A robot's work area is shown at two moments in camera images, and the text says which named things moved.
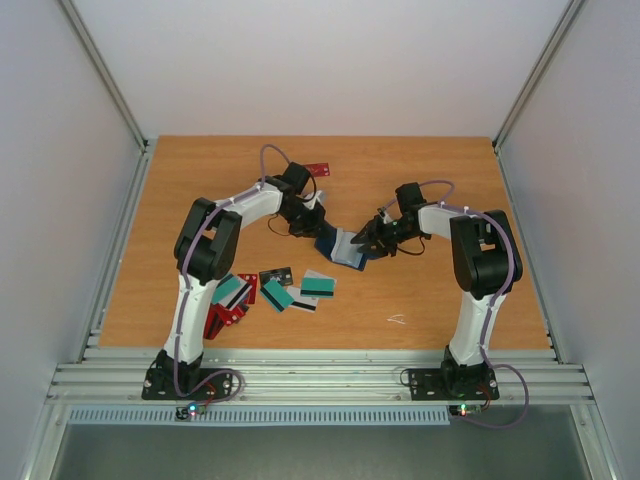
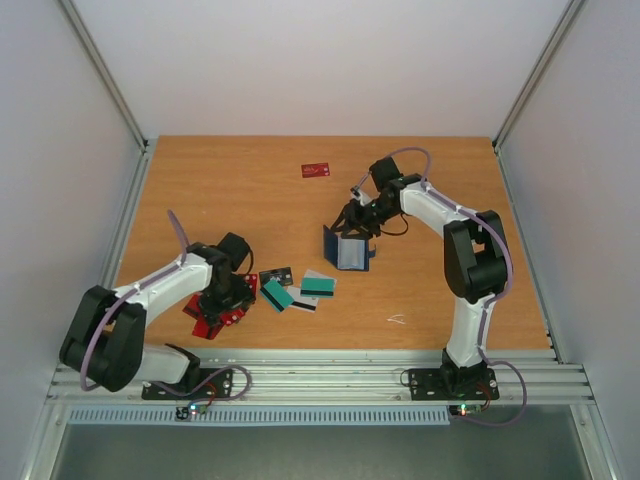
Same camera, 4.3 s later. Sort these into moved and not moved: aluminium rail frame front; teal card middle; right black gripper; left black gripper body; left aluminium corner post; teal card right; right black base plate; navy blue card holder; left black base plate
Moved: navy blue card holder; left black gripper body; right black gripper
Not moved: right black base plate; aluminium rail frame front; left aluminium corner post; teal card middle; teal card right; left black base plate
